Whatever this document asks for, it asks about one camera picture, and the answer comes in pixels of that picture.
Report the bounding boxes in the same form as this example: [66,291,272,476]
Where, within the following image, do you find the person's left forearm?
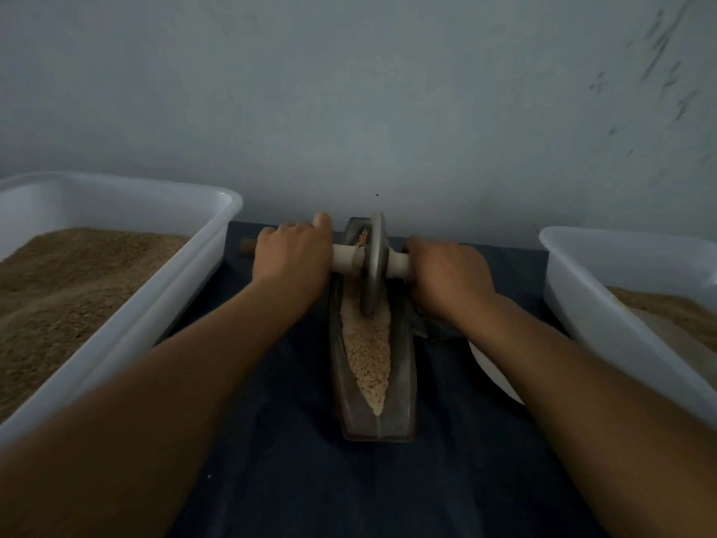
[0,283,313,538]

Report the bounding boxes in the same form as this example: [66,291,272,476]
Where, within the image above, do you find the person's right forearm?
[453,301,717,538]

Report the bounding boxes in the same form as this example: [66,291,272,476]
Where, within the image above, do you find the white plastic scoop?
[633,308,717,388]

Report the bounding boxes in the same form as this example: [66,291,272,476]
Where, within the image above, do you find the dark blue table cloth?
[168,221,606,538]

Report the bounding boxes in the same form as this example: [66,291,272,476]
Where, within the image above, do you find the metal grinding wheel with handle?
[240,211,412,319]

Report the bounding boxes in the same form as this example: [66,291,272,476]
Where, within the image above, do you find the person's left hand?
[251,211,334,315]

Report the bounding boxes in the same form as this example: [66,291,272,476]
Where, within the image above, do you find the person's right hand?
[406,237,497,328]

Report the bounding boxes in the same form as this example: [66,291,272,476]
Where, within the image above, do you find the boat-shaped metal grinding trough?
[329,216,419,442]

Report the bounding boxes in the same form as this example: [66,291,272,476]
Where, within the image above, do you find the white plastic tub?
[538,226,717,430]
[0,171,244,449]

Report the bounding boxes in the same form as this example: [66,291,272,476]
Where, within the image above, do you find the white round plate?
[468,339,524,406]

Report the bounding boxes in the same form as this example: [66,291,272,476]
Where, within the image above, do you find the large brown grain heap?
[608,286,717,354]
[0,227,190,424]

